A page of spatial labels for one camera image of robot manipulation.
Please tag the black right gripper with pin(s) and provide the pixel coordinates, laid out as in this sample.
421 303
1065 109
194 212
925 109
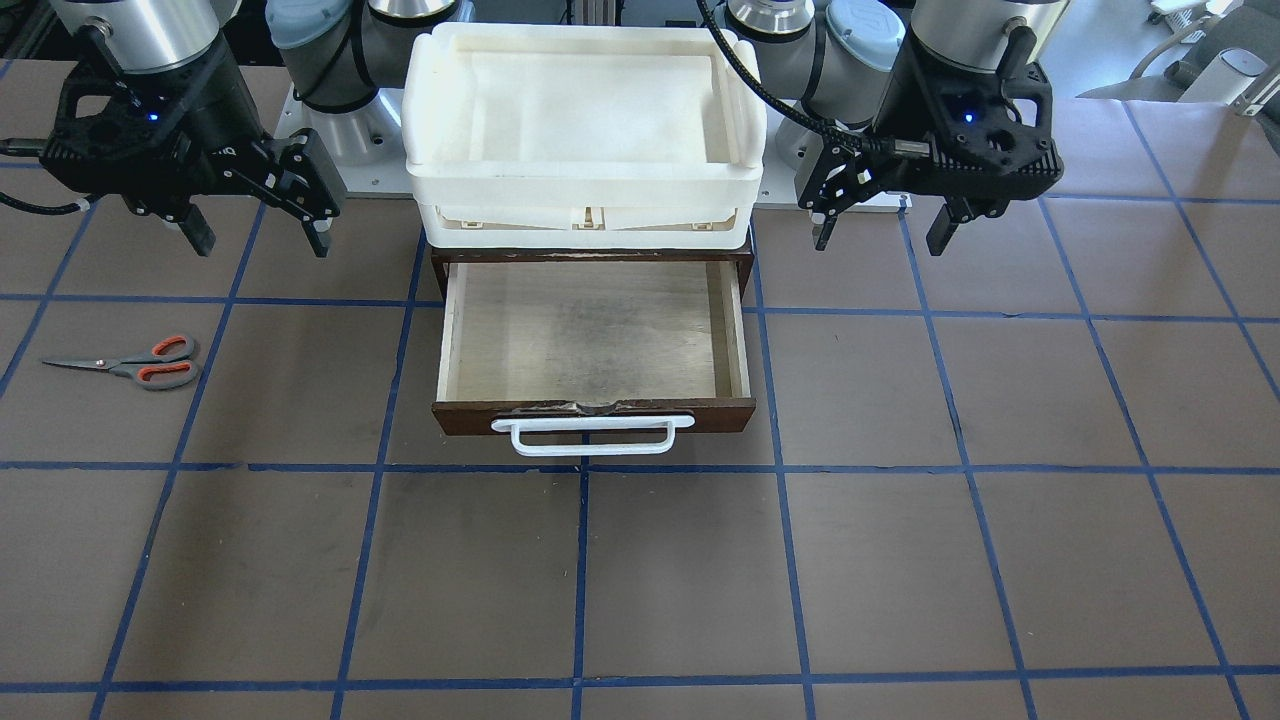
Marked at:
214 112

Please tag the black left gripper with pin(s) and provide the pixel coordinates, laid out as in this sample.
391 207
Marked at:
899 98

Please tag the grey orange handled scissors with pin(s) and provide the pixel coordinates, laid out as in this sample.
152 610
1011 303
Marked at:
167 365

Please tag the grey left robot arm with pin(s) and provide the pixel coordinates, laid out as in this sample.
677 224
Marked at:
826 65

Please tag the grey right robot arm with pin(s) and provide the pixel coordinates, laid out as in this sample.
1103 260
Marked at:
341 54

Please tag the dark brown drawer cabinet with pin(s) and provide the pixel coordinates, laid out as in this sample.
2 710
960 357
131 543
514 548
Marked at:
742 257

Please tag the white plastic tray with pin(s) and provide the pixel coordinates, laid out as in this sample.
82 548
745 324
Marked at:
582 137

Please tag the wooden drawer with white handle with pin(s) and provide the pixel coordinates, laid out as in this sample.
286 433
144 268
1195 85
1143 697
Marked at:
634 346

